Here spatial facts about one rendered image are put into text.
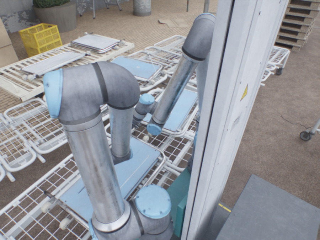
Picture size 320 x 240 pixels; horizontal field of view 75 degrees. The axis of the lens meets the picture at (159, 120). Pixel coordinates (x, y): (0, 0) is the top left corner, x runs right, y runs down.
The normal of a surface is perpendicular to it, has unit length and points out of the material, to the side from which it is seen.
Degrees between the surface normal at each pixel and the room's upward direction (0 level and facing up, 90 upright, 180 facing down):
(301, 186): 0
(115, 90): 87
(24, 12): 90
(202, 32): 47
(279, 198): 0
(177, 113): 3
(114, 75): 51
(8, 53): 90
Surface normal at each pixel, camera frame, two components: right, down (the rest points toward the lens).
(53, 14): 0.22, 0.76
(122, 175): 0.07, -0.74
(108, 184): 0.72, 0.31
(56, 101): 0.40, 0.36
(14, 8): 0.85, 0.33
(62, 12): 0.62, 0.63
